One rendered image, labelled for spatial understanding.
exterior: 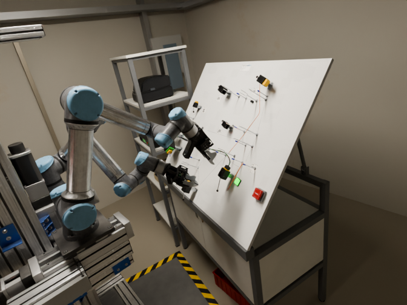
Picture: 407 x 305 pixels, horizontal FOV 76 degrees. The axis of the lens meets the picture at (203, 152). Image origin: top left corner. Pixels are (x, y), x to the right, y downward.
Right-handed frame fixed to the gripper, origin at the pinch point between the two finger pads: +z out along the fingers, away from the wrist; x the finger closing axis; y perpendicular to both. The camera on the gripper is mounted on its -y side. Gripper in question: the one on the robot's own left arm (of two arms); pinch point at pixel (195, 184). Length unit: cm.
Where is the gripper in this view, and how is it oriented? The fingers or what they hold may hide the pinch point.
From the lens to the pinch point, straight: 145.8
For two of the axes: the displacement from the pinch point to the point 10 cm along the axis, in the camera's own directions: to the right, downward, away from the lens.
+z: 8.7, 4.1, 2.5
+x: 2.3, -8.2, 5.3
